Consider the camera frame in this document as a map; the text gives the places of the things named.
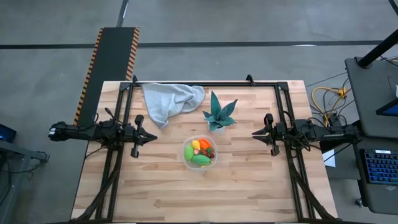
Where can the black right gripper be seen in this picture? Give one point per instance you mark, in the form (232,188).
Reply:
(276,133)

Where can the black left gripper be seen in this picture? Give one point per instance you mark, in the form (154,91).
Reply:
(135,135)

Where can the light green toy fruit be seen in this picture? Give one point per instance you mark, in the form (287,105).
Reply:
(188,152)

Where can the yellow toy lemon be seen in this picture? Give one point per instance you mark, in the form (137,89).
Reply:
(196,145)

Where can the dark toy cherry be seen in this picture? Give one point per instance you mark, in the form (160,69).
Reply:
(212,154)

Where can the orange toy carrot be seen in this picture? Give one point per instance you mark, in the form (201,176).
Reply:
(204,143)

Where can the green toy pepper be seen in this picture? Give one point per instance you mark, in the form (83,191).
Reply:
(201,160)

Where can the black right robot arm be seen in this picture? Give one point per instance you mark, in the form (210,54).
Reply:
(329,135)

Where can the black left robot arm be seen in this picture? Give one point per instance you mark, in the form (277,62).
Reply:
(77,133)

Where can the clear plastic tupperware container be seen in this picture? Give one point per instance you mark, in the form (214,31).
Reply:
(199,137)

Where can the light grey waffle towel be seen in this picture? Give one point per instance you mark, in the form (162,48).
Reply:
(168,99)

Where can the white plant pot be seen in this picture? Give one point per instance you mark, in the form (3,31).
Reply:
(218,130)

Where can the artificial green snake plant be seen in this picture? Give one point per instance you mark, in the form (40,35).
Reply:
(217,116)

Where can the white paper sheet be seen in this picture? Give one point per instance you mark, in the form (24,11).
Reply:
(329,159)

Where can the black hazard-striped floor mat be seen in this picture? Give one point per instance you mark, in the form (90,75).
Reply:
(112,56)

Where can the grey desk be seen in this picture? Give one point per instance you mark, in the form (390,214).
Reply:
(367,93)

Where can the desk caster wheel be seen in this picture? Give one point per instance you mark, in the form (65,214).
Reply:
(359,202)

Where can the grey metal stand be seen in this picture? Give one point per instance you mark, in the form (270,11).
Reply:
(28,154)

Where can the backlit computer keyboard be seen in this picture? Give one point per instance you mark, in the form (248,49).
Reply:
(382,168)

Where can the laptop with blue screen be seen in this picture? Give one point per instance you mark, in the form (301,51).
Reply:
(391,109)

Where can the blue-lit black device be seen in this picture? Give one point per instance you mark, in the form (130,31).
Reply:
(6,133)

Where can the black pole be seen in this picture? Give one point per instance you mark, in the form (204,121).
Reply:
(376,49)

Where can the black metal table frame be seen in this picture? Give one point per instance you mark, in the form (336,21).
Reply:
(236,84)

